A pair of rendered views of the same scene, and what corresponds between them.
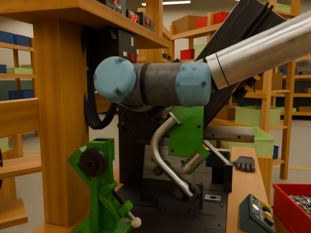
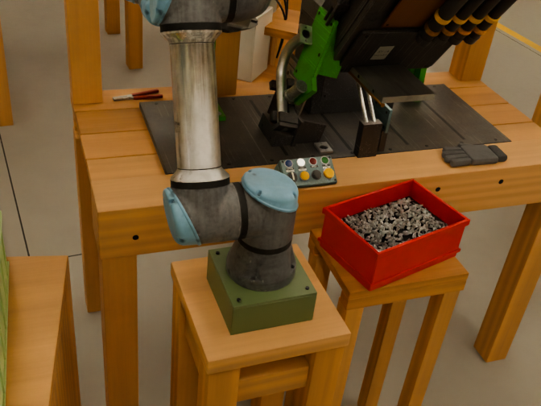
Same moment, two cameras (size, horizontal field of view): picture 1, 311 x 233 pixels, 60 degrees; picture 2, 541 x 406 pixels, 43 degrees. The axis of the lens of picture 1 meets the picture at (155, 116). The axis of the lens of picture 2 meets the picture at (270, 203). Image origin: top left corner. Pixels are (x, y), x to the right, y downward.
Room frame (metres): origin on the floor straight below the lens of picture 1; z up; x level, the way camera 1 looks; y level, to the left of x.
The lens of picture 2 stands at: (-0.30, -1.49, 1.90)
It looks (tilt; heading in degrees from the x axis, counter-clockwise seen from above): 34 degrees down; 51
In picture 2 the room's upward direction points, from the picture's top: 7 degrees clockwise
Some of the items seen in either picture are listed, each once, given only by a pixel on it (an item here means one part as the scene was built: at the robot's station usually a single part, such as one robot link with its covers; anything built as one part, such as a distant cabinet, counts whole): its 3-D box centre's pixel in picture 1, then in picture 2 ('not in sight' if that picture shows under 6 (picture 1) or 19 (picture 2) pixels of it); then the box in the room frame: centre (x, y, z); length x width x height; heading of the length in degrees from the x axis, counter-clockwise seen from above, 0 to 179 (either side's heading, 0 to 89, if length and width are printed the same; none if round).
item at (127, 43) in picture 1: (114, 53); not in sight; (1.00, 0.15, 1.42); 0.17 x 0.12 x 0.15; 163
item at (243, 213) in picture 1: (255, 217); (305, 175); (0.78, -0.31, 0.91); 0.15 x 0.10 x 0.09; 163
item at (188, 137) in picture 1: (188, 124); (325, 48); (0.96, -0.12, 1.17); 0.13 x 0.12 x 0.20; 163
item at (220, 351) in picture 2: not in sight; (256, 302); (0.44, -0.59, 0.83); 0.32 x 0.32 x 0.04; 74
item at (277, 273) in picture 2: not in sight; (262, 250); (0.44, -0.59, 0.98); 0.15 x 0.15 x 0.10
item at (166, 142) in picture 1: (150, 137); (348, 51); (1.19, 0.02, 1.07); 0.30 x 0.18 x 0.34; 163
